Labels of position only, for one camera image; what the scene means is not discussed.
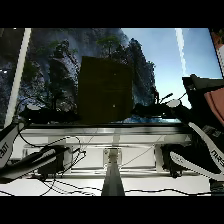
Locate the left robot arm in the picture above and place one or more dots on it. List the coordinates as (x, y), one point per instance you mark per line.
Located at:
(6, 146)

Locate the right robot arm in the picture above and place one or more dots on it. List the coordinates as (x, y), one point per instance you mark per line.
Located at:
(213, 153)

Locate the pink garment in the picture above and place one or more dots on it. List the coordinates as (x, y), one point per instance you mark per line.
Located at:
(215, 103)

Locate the silver frame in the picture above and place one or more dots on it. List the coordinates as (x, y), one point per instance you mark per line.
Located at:
(113, 133)

